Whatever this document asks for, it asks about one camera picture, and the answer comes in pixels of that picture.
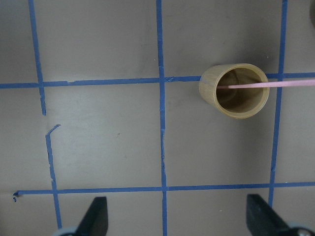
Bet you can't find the bamboo chopstick holder cup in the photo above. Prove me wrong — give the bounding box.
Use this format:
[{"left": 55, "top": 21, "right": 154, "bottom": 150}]
[{"left": 198, "top": 63, "right": 270, "bottom": 119}]

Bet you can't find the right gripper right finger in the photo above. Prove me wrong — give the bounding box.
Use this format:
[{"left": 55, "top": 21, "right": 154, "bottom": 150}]
[{"left": 246, "top": 194, "right": 295, "bottom": 236}]

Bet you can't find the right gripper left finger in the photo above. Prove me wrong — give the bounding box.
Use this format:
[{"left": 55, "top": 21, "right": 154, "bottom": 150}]
[{"left": 74, "top": 197, "right": 108, "bottom": 236}]

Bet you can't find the wooden mug tree stand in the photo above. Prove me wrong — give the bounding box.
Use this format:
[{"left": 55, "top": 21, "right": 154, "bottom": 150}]
[{"left": 309, "top": 0, "right": 315, "bottom": 28}]

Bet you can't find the pink chopstick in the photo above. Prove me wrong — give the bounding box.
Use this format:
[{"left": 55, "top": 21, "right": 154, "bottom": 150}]
[{"left": 217, "top": 79, "right": 315, "bottom": 89}]

